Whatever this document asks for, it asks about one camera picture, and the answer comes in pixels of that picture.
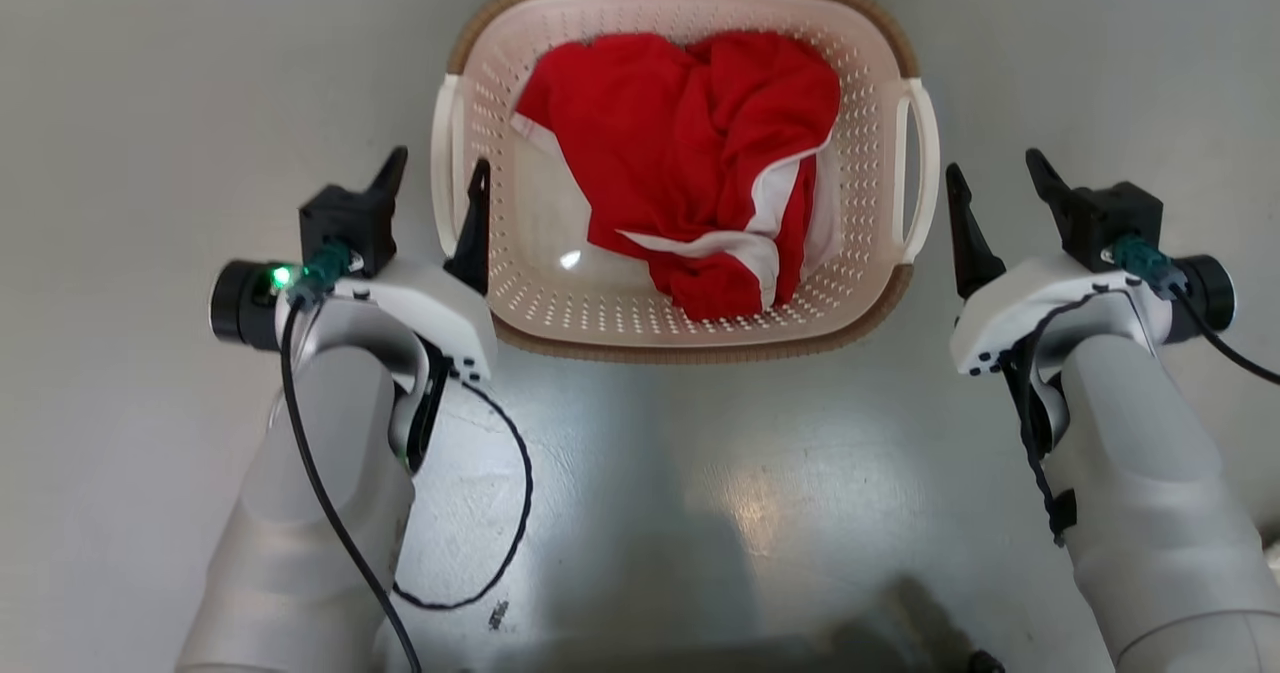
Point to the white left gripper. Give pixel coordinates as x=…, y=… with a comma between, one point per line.
x=440, y=303

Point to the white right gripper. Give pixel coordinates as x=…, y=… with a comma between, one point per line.
x=1010, y=308

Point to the beige plastic laundry basket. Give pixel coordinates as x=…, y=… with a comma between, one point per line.
x=880, y=203

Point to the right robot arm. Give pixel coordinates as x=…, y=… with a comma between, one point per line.
x=1150, y=513

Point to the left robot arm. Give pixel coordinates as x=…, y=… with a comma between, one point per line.
x=300, y=513

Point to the red and white garment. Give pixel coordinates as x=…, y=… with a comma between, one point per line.
x=680, y=143

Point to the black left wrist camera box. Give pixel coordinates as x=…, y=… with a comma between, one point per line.
x=345, y=223

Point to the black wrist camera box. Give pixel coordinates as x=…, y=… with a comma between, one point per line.
x=345, y=223
x=1115, y=218

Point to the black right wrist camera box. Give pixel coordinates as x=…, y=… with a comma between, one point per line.
x=1115, y=218

